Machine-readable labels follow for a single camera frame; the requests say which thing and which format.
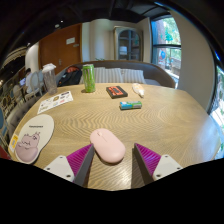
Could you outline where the black-framed window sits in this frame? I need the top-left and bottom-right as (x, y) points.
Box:
(209, 63), (224, 158)
(150, 16), (183, 80)

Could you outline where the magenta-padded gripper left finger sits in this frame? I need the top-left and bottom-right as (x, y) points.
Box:
(43, 143), (96, 187)

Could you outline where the black and orange box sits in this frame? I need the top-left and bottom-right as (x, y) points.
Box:
(105, 85), (129, 100)

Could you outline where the brown curved sofa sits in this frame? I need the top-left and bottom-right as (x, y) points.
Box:
(56, 59), (177, 90)

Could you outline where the clear tumbler with white lid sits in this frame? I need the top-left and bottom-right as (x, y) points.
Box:
(41, 63), (59, 96)

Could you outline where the pink computer mouse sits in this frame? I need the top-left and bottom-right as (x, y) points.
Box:
(89, 128), (127, 165)

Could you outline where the green drink can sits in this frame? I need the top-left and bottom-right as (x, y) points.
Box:
(81, 63), (97, 94)

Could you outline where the brown wooden door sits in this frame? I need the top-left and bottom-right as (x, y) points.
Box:
(39, 23), (84, 76)

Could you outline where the white plastic tube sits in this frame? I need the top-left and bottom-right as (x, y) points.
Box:
(131, 82), (146, 99)

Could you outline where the arched glass-door cabinet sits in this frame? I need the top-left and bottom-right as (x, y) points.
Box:
(113, 25), (145, 62)

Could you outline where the white round hippo mouse pad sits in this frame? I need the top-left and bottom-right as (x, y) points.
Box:
(14, 114), (55, 165)

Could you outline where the black backpack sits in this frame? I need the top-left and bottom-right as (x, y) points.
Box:
(57, 65), (83, 88)

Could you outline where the grey tufted chair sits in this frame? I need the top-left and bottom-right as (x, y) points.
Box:
(5, 96), (41, 138)

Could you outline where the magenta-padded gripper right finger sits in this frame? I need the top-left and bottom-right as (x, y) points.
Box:
(133, 142), (184, 186)

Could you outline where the white sticker sheet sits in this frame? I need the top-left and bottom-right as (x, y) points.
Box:
(36, 90), (74, 115)

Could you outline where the striped cushion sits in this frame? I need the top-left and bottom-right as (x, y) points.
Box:
(121, 68), (147, 85)
(94, 67), (125, 84)

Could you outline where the small teal pack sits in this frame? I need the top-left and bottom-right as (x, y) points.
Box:
(119, 100), (143, 111)

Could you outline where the person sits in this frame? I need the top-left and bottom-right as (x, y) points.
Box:
(22, 68), (33, 95)

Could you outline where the white chair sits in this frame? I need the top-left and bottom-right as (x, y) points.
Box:
(26, 70), (45, 99)

